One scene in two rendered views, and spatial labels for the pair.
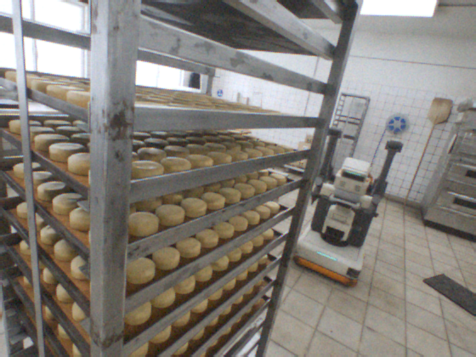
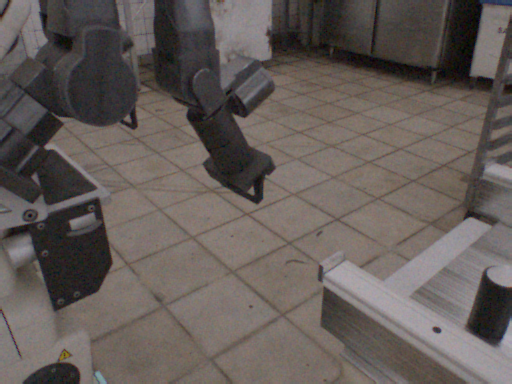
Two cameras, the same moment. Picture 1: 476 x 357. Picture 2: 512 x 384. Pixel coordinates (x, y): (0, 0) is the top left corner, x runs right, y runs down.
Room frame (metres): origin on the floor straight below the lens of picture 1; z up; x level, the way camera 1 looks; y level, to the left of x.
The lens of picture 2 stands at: (2.66, -0.37, 1.14)
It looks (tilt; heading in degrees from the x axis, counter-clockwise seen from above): 29 degrees down; 203
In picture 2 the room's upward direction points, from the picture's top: straight up
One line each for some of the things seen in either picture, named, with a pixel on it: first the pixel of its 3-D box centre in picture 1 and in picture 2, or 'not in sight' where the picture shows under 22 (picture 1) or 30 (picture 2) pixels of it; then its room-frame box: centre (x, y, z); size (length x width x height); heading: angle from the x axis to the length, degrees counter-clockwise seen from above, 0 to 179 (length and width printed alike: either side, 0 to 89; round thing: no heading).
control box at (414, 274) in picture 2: not in sight; (418, 308); (2.24, -0.35, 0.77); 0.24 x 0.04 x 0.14; 155
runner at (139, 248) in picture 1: (239, 204); not in sight; (0.53, -0.01, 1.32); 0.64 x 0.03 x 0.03; 147
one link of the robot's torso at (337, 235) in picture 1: (342, 232); not in sight; (2.32, -1.06, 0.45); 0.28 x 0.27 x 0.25; 64
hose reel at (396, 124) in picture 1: (390, 142); not in sight; (5.30, -2.74, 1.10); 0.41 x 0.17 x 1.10; 62
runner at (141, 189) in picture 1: (246, 163); not in sight; (0.53, -0.01, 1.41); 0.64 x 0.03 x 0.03; 147
